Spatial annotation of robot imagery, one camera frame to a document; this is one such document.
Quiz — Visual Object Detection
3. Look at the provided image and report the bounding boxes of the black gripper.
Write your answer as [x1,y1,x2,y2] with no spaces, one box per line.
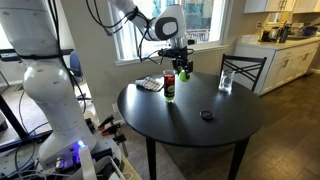
[169,46,195,81]

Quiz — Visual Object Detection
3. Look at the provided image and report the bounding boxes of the green tennis ball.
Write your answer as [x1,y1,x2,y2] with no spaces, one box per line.
[178,69,192,84]

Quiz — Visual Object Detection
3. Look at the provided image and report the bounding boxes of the robot base platform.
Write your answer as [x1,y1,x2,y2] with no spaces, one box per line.
[0,131,134,180]

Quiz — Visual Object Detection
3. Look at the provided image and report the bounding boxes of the clear tennis ball can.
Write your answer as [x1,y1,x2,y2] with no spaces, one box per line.
[162,69,177,103]

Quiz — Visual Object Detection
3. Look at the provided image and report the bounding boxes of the checkered white cloth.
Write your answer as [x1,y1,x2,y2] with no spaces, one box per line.
[134,76,165,93]

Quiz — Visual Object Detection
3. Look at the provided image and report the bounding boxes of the clear drinking glass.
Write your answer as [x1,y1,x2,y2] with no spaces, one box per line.
[218,68,236,94]

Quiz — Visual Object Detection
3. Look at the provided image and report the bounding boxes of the white framed window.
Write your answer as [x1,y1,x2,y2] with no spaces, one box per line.
[109,0,232,66]

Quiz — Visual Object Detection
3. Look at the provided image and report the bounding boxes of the black round lid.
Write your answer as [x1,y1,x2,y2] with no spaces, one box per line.
[199,110,216,121]

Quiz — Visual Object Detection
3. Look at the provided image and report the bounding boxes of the black wooden chair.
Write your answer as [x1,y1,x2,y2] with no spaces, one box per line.
[219,53,268,93]

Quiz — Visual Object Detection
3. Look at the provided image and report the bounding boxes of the black table leg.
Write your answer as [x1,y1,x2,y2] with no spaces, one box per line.
[227,137,251,180]
[145,136,158,180]

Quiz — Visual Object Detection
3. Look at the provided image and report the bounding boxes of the black coffee maker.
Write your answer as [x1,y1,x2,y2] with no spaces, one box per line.
[259,21,292,44]

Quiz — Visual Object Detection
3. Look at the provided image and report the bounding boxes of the white kitchen counter cabinets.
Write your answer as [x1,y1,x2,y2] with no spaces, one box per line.
[234,34,320,97]

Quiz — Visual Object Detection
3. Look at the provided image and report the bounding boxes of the blue office chair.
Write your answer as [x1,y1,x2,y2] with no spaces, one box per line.
[68,50,93,102]

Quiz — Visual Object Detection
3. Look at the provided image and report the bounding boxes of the white plastic bin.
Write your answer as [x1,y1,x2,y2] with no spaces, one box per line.
[68,145,127,180]

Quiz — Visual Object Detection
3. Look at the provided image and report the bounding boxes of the blue bowl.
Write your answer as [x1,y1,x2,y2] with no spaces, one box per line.
[302,25,320,37]

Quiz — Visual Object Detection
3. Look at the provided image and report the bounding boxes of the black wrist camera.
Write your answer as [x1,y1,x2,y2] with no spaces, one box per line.
[157,47,175,58]

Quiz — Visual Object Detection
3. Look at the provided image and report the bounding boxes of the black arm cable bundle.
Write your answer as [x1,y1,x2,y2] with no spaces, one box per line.
[85,0,174,66]

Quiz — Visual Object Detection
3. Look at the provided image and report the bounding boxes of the orange handled clamp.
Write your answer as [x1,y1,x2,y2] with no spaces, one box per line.
[96,114,116,132]
[100,122,129,158]

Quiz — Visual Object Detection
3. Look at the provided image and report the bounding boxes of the white wall cabinets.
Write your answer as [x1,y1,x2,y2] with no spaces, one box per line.
[243,0,320,15]

